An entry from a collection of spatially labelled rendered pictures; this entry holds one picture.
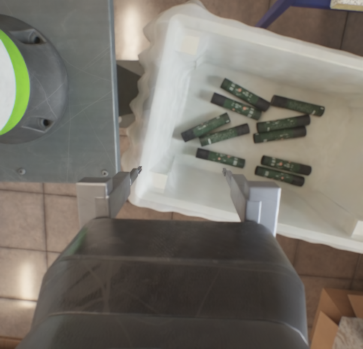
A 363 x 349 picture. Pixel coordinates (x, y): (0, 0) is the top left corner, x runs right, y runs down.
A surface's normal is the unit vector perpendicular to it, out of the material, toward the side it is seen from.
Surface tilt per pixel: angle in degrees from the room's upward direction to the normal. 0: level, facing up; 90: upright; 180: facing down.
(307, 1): 0
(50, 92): 70
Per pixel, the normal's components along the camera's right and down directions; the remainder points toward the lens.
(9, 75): 1.00, 0.04
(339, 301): 0.09, -0.96
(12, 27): 0.48, -0.72
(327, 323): -0.93, 0.00
